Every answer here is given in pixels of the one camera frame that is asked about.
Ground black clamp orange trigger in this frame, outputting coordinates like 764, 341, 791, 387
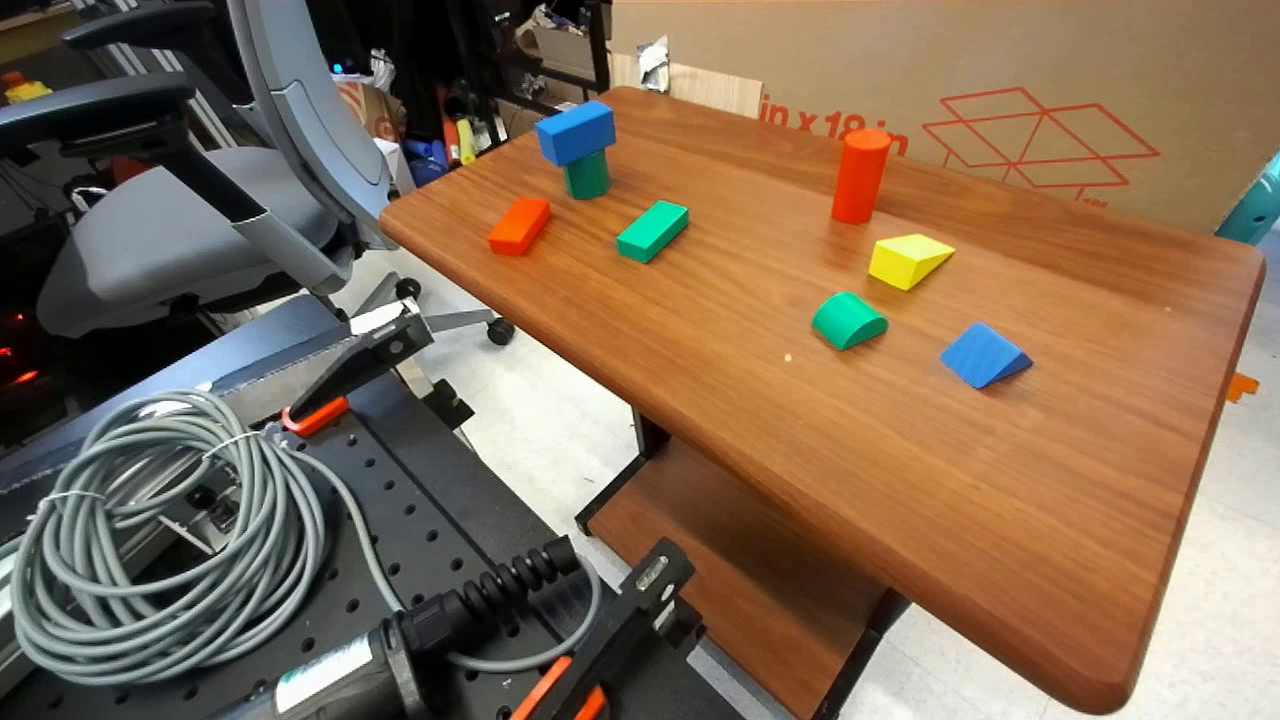
276, 297, 442, 445

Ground large cardboard box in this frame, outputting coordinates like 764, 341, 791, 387
610, 0, 1280, 239

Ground green rectangular block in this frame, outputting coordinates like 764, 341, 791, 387
611, 194, 698, 266

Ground teal plastic object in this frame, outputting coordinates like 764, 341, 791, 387
1212, 148, 1280, 251

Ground black perforated breadboard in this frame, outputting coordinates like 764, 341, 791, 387
0, 373, 753, 720

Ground black cylinder silver collar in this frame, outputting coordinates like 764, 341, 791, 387
262, 617, 433, 720

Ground grey office chair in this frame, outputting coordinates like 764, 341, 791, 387
0, 0, 520, 350

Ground blue rectangular block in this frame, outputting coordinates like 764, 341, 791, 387
531, 98, 619, 171

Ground green semi cylinder block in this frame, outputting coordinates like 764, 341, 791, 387
812, 287, 893, 355

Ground wooden table foot panel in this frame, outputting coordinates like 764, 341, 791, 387
584, 437, 895, 720

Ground black power plug cable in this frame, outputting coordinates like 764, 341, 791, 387
384, 531, 591, 670

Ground black clamp orange handles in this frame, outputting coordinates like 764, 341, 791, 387
503, 535, 711, 720

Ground yellow wedge block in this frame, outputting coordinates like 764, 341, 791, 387
863, 230, 962, 297

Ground orange cylinder block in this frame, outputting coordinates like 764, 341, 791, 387
827, 122, 895, 227

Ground grey coiled cable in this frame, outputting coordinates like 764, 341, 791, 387
10, 387, 605, 691

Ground blue wedge block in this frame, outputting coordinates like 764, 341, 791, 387
937, 318, 1035, 394

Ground orange rectangular block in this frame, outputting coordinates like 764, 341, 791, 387
485, 194, 555, 258

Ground white crumpled paper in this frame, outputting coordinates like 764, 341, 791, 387
633, 31, 675, 96

